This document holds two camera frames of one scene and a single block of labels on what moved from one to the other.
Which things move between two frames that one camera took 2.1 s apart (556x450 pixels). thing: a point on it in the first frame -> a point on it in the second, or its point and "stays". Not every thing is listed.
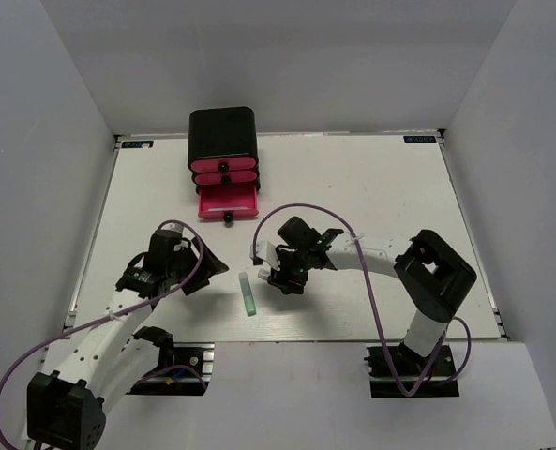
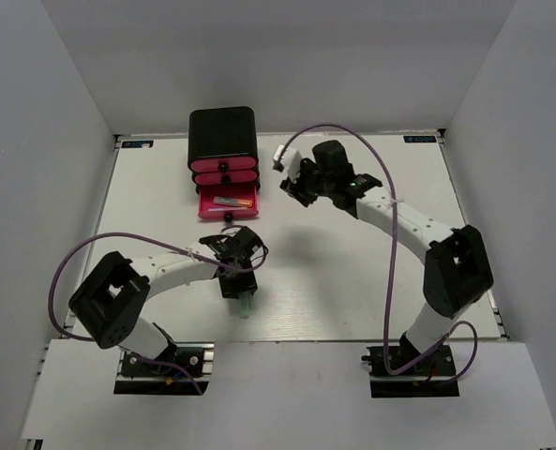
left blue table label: [137, 143] stays
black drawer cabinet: [221, 147] stays
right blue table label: [419, 139] stays
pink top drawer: [223, 164] stays
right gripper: [281, 277] -> [295, 188]
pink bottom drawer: [228, 202] stays
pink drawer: [224, 178] stays
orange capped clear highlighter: [263, 274] -> [234, 202]
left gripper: [211, 265] -> [231, 290]
